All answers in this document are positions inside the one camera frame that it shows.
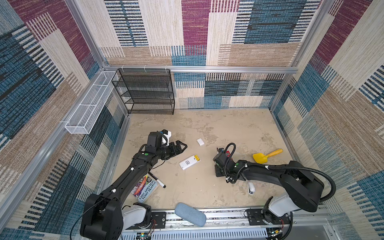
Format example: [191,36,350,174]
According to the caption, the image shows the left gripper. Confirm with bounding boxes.
[155,140,187,160]

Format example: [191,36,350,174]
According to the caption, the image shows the white remote control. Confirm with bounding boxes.
[179,155,201,170]

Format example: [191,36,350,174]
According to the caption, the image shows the white battery cover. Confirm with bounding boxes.
[197,138,205,146]

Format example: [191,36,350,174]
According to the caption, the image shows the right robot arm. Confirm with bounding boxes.
[213,148,337,224]

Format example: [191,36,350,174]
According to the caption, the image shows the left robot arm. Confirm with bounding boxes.
[79,130,188,240]

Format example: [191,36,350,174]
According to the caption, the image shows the black white marker pen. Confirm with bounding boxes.
[149,172,167,188]

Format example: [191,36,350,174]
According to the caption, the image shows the yellow plastic shovel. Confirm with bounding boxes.
[253,149,283,164]

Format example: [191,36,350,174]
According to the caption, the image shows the colourful paperback book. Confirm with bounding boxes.
[131,174,159,203]

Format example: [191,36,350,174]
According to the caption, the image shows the blue grey oval pouch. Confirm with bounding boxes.
[175,203,207,227]

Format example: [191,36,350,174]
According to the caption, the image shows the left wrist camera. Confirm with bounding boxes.
[161,130,172,146]

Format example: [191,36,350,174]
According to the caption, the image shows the black wire shelf rack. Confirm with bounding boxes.
[112,69,175,115]

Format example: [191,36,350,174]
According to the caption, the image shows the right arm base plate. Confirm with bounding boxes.
[244,209,291,226]

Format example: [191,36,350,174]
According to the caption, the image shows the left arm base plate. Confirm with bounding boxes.
[140,212,167,229]

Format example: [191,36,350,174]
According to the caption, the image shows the white wire mesh basket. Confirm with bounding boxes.
[65,71,116,135]

